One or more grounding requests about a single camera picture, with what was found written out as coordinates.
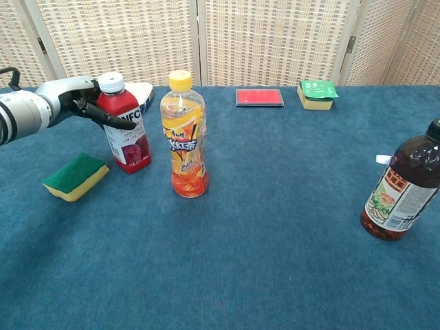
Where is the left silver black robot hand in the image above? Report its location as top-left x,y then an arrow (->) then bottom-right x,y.
34,76 -> 137,131

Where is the red NFC juice bottle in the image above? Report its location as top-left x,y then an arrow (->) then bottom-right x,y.
96,71 -> 153,174

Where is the orange iced tea bottle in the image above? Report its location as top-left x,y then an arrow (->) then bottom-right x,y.
159,69 -> 210,199

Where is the dark brown tea bottle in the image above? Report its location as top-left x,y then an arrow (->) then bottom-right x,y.
360,118 -> 440,241

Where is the woven folding screen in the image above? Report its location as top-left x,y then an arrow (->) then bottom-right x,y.
0,0 -> 440,87

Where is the white lidded lunch box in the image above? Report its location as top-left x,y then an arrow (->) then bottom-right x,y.
126,82 -> 155,114

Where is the green yellow scrub sponge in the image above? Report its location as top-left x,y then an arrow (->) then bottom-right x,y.
42,152 -> 111,203

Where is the red ink pad box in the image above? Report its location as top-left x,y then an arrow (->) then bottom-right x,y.
235,88 -> 285,109

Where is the blue table cloth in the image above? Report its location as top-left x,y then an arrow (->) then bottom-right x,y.
0,85 -> 440,330

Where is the yellow sponge block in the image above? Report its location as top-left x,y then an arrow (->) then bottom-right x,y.
296,85 -> 333,111

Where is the green paper packet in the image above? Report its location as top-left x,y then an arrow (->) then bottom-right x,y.
300,79 -> 340,100

